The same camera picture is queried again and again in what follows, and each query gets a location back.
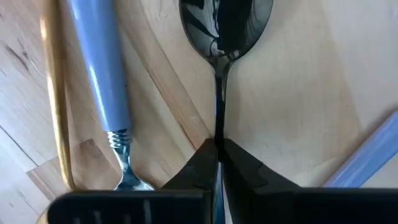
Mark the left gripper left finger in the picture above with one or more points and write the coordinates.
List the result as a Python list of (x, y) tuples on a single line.
[(140, 208)]

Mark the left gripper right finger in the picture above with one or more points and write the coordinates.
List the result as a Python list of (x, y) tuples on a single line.
[(280, 205)]

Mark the gold spoon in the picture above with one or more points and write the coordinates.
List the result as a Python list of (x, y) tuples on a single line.
[(57, 109)]

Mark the black spoon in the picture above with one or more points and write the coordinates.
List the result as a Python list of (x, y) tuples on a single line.
[(224, 31)]

